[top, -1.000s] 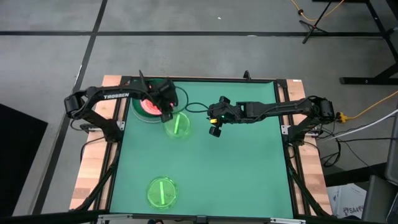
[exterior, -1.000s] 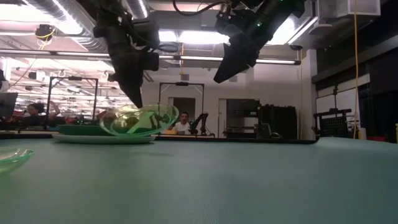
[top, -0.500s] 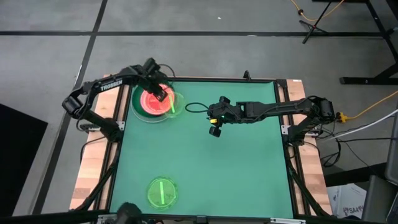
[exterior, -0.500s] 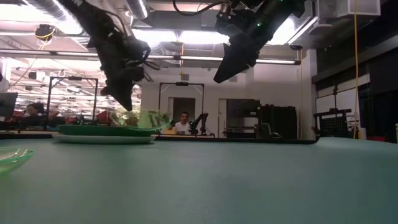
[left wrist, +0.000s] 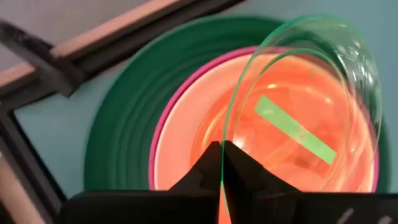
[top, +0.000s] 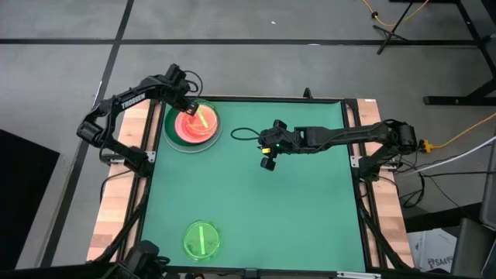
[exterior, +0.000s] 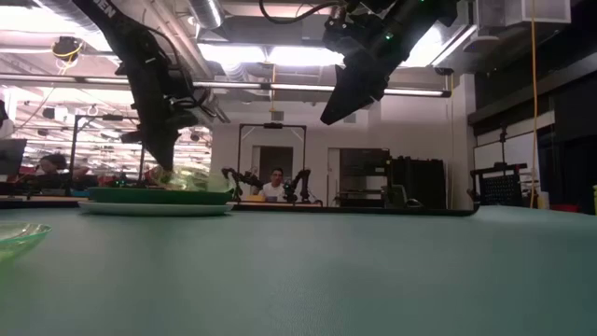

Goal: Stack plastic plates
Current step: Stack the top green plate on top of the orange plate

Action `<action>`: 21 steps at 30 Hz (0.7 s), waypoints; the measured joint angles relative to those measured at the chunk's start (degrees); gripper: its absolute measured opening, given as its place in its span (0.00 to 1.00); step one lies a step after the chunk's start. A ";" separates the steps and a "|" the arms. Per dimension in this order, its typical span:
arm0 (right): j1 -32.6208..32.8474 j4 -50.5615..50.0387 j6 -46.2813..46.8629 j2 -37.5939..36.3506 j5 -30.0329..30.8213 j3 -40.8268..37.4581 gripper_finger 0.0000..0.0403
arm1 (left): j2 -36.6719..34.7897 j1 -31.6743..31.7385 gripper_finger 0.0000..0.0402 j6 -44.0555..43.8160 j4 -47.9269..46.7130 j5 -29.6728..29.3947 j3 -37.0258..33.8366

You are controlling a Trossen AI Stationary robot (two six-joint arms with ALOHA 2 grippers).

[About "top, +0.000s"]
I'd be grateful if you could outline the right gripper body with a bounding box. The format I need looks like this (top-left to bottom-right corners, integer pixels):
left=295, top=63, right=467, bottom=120
left=257, top=129, right=301, bottom=155

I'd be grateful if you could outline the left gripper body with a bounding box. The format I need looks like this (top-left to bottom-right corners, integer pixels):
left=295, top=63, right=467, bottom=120
left=161, top=73, right=191, bottom=108

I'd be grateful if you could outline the orange transparent plastic plate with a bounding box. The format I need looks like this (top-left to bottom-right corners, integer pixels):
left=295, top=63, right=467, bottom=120
left=174, top=104, right=220, bottom=145

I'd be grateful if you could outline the black floor stand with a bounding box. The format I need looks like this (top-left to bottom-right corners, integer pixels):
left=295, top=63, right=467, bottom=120
left=372, top=0, right=496, bottom=55

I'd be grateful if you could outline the black mechanical device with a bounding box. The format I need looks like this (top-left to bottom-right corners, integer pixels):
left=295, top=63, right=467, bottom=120
left=102, top=239, right=171, bottom=279

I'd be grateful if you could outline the black table base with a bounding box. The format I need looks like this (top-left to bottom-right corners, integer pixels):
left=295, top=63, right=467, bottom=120
left=422, top=77, right=496, bottom=106

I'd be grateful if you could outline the white cardboard box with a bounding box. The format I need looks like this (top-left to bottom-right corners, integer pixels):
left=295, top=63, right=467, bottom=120
left=406, top=228, right=458, bottom=274

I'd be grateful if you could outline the grey chair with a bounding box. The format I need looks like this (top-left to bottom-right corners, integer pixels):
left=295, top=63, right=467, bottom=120
left=451, top=131, right=496, bottom=279

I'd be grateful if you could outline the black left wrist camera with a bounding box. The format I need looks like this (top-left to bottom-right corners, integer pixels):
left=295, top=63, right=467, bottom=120
left=165, top=63, right=189, bottom=84

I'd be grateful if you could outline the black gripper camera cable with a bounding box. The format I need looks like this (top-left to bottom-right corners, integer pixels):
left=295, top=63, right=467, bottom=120
left=181, top=69, right=205, bottom=97
left=230, top=126, right=265, bottom=143

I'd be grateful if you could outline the black table frame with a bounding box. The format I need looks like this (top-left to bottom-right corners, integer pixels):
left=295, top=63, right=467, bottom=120
left=85, top=87, right=418, bottom=279

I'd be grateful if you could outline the yellow floor cable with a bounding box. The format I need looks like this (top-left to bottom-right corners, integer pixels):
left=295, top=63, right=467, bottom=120
left=362, top=0, right=431, bottom=28

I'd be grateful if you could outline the white cable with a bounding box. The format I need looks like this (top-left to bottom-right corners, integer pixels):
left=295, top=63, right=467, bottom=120
left=402, top=135, right=496, bottom=175

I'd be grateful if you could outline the yellow extension cable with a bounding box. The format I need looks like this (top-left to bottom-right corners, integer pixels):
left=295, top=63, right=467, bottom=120
left=421, top=112, right=496, bottom=153

